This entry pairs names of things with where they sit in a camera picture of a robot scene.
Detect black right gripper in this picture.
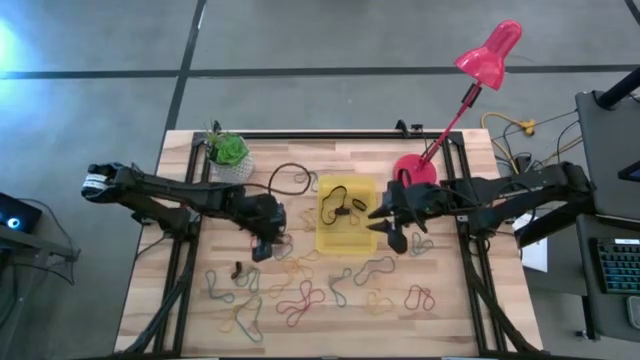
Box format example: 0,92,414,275
366,179,450,255

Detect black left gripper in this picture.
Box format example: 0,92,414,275
230,192,290,263

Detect yellow translucent plastic bin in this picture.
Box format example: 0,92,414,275
314,173,378,256

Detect long yellow rubber band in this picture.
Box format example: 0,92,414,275
267,248,322,300

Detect large red rubber band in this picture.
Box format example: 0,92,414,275
275,279,327,328

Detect large black rubber band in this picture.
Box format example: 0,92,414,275
320,185,351,226

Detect rubber bands inside tray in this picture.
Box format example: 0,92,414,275
234,294,265,344

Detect red desk lamp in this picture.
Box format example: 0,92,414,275
392,19,524,195

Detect green succulent in patterned pot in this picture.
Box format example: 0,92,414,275
203,119,255,185

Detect white paper sheet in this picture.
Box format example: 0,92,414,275
512,214,550,274

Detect black stand leg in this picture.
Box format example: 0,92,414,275
517,197,596,250

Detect grey metal stand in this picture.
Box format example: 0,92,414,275
0,227,81,360

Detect grey side desk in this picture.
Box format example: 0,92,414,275
574,89,640,344

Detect black box with blue light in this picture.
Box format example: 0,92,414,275
0,192,44,235

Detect backlit computer keyboard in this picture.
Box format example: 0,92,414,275
593,237,640,295

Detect black tablet with blue screen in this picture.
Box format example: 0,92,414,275
617,159,640,184

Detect grey computer mouse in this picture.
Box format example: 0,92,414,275
626,294,640,331

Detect black pole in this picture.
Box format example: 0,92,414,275
597,66,640,110

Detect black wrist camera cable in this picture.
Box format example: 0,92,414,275
244,162,314,197

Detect black camera clamp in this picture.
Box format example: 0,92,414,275
394,118,426,140

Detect yellow floor cable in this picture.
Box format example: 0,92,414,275
480,112,584,176

